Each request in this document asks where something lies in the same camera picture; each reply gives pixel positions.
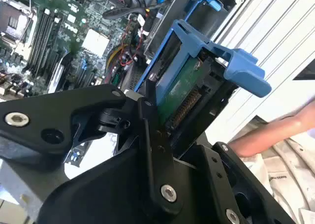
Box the black disk wire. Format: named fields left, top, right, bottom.
left=102, top=4, right=162, bottom=21

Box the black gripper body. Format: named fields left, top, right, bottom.
left=36, top=145, right=223, bottom=224

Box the hard disk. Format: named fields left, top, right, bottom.
left=134, top=19, right=273, bottom=158

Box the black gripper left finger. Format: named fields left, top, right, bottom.
left=0, top=84, right=185, bottom=217

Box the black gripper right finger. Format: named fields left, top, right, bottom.
left=196, top=141, right=297, bottom=224

